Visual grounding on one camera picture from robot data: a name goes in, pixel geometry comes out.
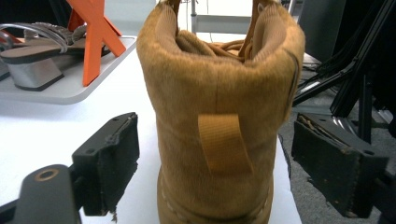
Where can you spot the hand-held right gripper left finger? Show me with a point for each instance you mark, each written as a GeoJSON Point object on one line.
{"type": "Point", "coordinates": [109, 168]}

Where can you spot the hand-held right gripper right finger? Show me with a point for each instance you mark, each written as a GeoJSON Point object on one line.
{"type": "Point", "coordinates": [336, 168]}

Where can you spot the white shoe rack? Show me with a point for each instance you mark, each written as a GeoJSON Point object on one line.
{"type": "Point", "coordinates": [96, 37]}

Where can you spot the tan suede boot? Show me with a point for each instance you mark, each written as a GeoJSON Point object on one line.
{"type": "Point", "coordinates": [218, 93]}

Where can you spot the white foam board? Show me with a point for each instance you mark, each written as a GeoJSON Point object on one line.
{"type": "Point", "coordinates": [62, 124]}

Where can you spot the black metal stand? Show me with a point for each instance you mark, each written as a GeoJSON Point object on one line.
{"type": "Point", "coordinates": [364, 102]}

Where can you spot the white cabinet panel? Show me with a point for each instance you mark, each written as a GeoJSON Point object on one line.
{"type": "Point", "coordinates": [134, 15]}

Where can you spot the white metal desk frame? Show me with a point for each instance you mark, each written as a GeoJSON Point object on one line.
{"type": "Point", "coordinates": [218, 23]}

